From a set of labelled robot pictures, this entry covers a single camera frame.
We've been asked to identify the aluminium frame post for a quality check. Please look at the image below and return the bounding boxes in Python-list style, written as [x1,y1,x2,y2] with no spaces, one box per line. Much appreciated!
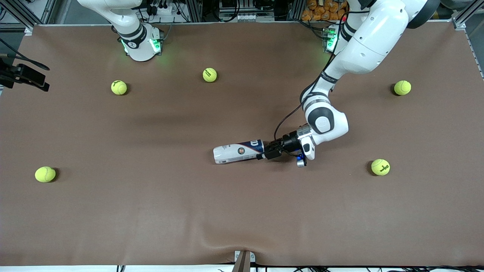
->
[185,0,205,22]
[289,0,307,20]

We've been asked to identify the white power strip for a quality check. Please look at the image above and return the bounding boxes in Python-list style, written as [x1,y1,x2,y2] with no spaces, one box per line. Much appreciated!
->
[149,2,181,17]

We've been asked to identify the aluminium frame corner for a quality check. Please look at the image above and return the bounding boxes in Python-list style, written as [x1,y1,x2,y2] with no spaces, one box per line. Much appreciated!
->
[452,0,484,31]
[0,0,72,36]

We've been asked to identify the orange snack packets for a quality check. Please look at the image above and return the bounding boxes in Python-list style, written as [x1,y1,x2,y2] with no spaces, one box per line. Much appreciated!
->
[301,0,349,22]

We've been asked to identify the black base cable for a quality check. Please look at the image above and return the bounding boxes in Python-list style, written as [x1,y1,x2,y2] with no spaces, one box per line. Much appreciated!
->
[293,18,326,34]

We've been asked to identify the metal table edge clamp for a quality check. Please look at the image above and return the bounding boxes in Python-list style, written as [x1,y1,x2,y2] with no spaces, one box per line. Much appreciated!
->
[234,250,256,272]

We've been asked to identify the white navy tennis ball can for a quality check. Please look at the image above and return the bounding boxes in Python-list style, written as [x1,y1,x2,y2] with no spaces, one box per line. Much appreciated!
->
[213,139,265,164]

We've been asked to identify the brown table mat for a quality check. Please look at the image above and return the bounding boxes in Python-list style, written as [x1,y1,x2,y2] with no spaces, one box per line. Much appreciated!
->
[0,21,484,267]

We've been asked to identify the black electronics unit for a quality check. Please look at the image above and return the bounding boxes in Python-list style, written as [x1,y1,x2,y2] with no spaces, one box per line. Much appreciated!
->
[219,0,278,14]

